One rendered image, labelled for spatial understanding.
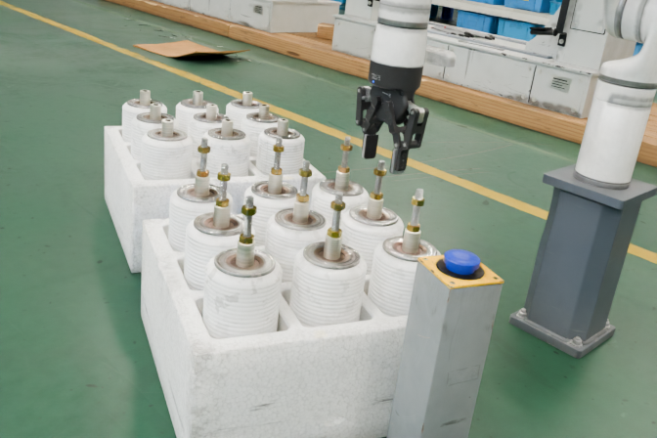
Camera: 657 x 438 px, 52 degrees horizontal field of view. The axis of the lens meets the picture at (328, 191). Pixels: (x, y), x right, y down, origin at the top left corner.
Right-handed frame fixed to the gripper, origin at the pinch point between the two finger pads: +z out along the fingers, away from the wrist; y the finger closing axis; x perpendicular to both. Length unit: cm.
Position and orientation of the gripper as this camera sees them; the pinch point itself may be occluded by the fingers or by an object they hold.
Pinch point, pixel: (383, 156)
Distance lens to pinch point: 101.0
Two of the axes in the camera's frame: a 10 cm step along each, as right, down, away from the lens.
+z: -1.1, 9.3, 3.6
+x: 8.3, -1.1, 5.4
